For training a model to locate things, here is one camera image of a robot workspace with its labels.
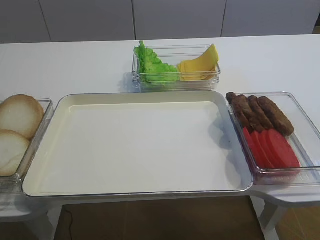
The brown meat patty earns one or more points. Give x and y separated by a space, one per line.
233 100
249 114
261 116
278 119

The leftmost brown meat patty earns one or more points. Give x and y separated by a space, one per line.
233 100

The clear container with meat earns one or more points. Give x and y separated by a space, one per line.
304 141

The leftmost red tomato slice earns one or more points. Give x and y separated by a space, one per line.
248 142

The flat yellow cheese slices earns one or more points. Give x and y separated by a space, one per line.
194 75

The rightmost red tomato slice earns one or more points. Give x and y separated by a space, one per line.
282 151

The clear container with greens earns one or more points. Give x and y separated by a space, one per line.
173 55

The upper bun slice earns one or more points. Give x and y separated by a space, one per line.
21 114

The lower bun slice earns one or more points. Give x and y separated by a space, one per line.
13 147

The upright yellow cheese slice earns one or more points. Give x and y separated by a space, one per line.
207 62

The red tomato slice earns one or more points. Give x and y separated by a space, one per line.
282 151
248 142
255 136
273 162

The bun slice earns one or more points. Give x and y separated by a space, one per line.
21 114
13 147

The green lettuce leaves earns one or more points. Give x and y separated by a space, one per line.
151 67

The rightmost brown meat patty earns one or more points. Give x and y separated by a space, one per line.
278 119

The clear container with buns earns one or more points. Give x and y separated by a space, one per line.
12 184

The large white serving tray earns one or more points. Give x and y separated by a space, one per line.
144 145

